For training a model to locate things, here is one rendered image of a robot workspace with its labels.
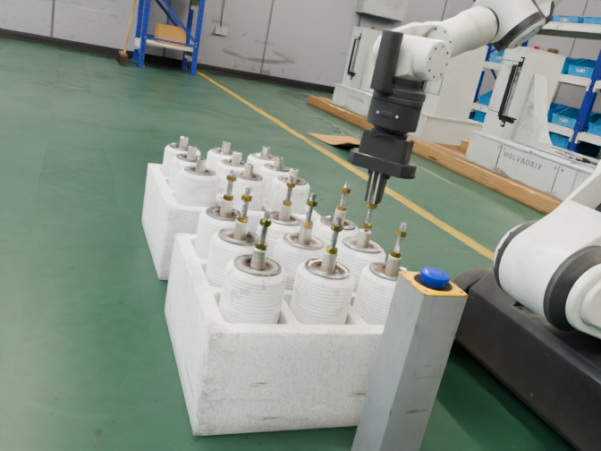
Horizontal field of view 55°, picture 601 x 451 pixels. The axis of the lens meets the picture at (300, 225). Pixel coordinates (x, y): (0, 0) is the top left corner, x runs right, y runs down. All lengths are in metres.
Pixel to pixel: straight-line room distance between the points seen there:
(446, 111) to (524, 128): 0.78
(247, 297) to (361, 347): 0.20
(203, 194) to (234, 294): 0.53
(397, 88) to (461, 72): 3.34
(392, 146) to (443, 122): 3.30
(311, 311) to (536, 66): 3.00
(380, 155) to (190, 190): 0.52
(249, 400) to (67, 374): 0.32
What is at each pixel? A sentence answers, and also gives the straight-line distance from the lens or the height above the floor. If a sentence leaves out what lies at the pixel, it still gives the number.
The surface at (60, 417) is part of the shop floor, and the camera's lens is 0.96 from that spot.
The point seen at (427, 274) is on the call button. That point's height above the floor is 0.33.
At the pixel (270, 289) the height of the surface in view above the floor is 0.23.
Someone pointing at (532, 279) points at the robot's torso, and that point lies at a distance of 0.96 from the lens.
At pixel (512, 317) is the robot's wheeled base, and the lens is 1.16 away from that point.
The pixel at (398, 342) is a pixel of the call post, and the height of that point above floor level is 0.23.
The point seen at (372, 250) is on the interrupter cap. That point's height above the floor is 0.25.
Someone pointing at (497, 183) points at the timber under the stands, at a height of 0.04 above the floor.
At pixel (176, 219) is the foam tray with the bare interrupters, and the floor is 0.15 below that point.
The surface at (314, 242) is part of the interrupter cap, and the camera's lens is 1.03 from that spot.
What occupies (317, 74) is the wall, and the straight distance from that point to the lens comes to 7.70.
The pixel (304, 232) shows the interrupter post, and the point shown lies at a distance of 1.01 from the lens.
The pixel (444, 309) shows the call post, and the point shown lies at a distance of 0.79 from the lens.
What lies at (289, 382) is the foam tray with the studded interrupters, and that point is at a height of 0.09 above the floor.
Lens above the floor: 0.59
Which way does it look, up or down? 18 degrees down
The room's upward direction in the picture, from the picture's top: 12 degrees clockwise
